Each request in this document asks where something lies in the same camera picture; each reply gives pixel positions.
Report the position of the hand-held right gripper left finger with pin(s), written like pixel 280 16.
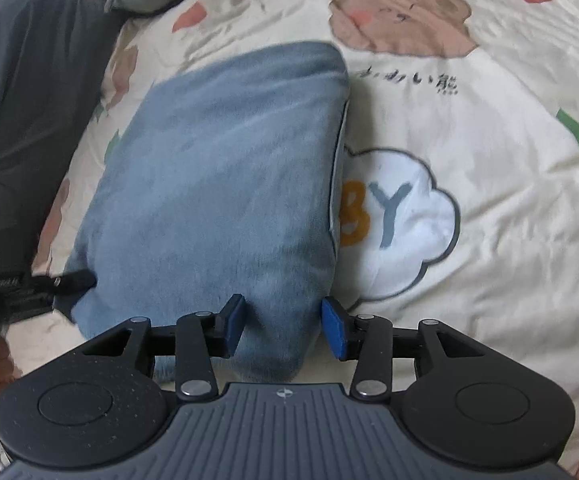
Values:
pixel 234 325

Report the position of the dark grey duvet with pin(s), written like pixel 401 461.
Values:
pixel 29 100

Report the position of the light blue jeans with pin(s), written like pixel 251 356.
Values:
pixel 219 185

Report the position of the cream bear print blanket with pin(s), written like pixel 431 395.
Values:
pixel 469 160

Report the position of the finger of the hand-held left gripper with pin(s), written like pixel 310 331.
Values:
pixel 71 280

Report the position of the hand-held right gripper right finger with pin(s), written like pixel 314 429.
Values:
pixel 333 329

